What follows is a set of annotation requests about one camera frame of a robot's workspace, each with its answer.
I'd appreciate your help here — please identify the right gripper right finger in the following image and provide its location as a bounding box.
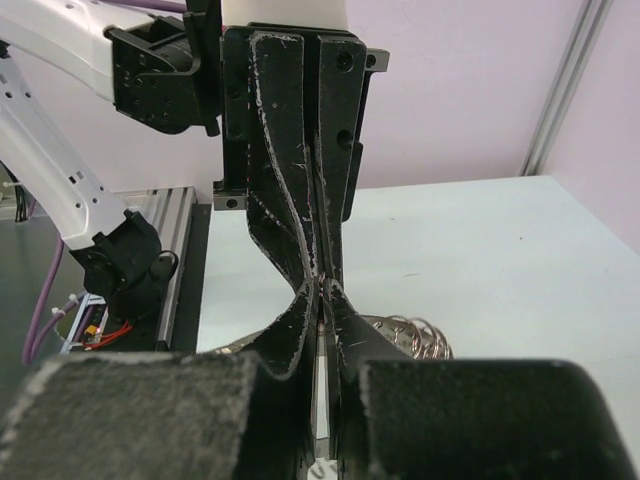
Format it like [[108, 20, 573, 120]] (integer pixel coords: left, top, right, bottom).
[[322, 279, 637, 479]]

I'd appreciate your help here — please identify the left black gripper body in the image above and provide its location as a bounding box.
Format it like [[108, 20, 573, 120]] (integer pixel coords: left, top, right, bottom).
[[214, 22, 389, 210]]

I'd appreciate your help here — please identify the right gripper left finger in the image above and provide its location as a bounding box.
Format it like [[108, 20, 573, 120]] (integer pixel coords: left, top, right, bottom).
[[1, 281, 319, 479]]

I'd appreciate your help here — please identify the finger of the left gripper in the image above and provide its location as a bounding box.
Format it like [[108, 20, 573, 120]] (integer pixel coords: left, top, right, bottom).
[[246, 32, 317, 291], [314, 37, 367, 284]]

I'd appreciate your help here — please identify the metal disc with keyrings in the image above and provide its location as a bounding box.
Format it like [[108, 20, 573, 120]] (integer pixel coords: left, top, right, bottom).
[[208, 315, 454, 360]]

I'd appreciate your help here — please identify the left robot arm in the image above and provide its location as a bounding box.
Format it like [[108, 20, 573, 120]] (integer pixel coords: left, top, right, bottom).
[[1, 1, 389, 320]]

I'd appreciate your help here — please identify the aluminium front rail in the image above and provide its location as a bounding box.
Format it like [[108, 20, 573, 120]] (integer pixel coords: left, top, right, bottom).
[[113, 187, 197, 352]]

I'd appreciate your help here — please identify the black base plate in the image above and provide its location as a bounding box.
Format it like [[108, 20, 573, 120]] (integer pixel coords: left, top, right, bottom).
[[169, 200, 211, 352]]

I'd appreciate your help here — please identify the right aluminium frame post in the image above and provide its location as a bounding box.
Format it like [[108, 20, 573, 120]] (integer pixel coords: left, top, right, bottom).
[[519, 0, 614, 177]]

